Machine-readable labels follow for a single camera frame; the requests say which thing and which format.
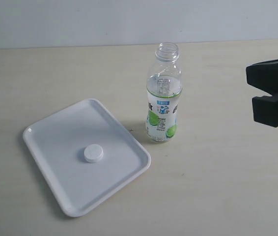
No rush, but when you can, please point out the clear plastic drink bottle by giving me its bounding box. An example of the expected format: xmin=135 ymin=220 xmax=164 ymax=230
xmin=145 ymin=42 xmax=182 ymax=142

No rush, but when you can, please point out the white bottle cap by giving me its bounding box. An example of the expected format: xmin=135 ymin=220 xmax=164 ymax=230
xmin=83 ymin=144 xmax=104 ymax=163

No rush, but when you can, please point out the white rectangular plastic tray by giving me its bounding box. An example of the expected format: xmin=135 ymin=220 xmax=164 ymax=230
xmin=23 ymin=99 xmax=151 ymax=217

